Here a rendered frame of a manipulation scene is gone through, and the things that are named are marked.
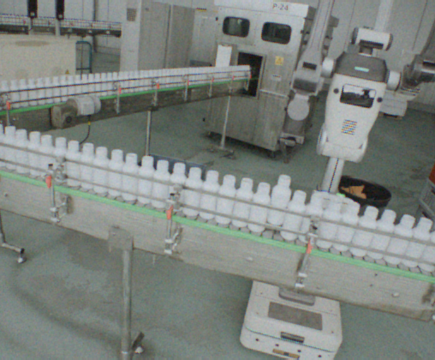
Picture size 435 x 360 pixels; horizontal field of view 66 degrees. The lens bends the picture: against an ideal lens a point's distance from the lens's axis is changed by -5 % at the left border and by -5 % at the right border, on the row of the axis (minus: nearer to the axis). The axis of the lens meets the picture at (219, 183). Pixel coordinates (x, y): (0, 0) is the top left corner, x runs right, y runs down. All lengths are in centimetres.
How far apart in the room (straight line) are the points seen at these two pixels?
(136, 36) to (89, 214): 588
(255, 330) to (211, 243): 87
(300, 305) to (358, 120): 106
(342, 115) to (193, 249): 88
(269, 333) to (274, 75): 349
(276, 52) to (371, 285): 383
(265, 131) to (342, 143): 326
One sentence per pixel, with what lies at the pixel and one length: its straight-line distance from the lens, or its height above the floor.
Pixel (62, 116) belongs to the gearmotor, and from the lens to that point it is 250.
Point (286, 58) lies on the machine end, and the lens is 470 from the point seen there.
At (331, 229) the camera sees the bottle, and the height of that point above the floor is 108.
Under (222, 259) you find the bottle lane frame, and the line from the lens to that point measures 125.
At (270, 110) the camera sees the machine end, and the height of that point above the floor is 65.
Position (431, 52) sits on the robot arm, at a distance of 161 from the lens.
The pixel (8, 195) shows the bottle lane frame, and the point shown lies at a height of 90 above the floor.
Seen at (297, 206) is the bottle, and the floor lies 113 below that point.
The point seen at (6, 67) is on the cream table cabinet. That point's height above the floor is 86.
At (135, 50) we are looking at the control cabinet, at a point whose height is 98.
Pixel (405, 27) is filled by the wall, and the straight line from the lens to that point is 1344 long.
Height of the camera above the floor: 162
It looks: 25 degrees down
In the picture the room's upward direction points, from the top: 9 degrees clockwise
